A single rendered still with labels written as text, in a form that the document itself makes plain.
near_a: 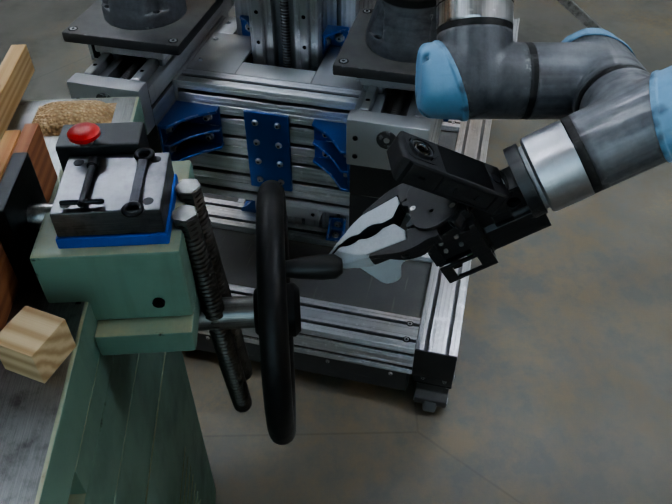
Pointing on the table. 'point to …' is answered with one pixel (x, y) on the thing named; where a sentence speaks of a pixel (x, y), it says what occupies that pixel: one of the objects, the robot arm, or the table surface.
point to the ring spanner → (138, 183)
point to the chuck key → (86, 187)
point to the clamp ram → (21, 213)
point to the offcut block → (35, 344)
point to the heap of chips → (72, 114)
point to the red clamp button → (83, 133)
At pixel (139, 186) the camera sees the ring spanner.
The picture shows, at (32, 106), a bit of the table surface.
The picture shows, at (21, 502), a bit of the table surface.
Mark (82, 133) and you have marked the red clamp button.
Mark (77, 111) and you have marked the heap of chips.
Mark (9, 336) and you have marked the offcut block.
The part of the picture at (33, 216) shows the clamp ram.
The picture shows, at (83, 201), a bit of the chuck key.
